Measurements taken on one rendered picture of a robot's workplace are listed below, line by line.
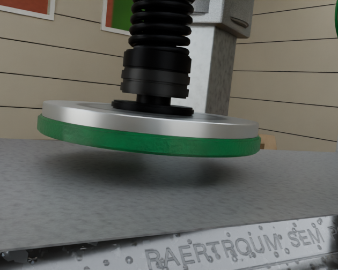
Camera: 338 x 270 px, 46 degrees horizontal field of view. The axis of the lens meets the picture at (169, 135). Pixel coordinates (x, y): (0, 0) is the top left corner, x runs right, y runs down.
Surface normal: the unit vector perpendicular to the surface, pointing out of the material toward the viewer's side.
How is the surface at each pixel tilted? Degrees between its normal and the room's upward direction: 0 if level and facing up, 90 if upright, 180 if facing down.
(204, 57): 90
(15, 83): 90
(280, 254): 45
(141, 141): 90
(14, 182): 0
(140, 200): 0
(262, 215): 0
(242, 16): 90
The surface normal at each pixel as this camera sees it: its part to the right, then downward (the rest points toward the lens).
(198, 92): -0.49, 0.04
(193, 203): 0.10, -0.99
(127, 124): -0.15, 0.09
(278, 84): -0.81, -0.02
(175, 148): 0.18, 0.12
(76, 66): 0.58, 0.15
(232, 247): 0.43, -0.60
